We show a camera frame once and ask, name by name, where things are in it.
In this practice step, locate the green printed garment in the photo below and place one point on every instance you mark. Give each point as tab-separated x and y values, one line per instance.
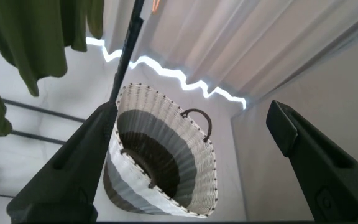
26	37

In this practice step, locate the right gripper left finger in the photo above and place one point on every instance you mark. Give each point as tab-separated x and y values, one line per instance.
70	180

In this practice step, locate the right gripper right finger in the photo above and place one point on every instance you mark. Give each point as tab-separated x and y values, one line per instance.
331	180

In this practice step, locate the black clothes rack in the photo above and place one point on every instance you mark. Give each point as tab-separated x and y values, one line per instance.
129	46

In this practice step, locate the white curtain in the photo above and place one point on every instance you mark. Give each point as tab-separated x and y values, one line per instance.
228	37

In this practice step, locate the white laundry basket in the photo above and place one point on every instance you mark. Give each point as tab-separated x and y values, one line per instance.
166	149

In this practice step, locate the pink clothes hanger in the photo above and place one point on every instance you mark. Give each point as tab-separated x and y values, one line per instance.
156	5

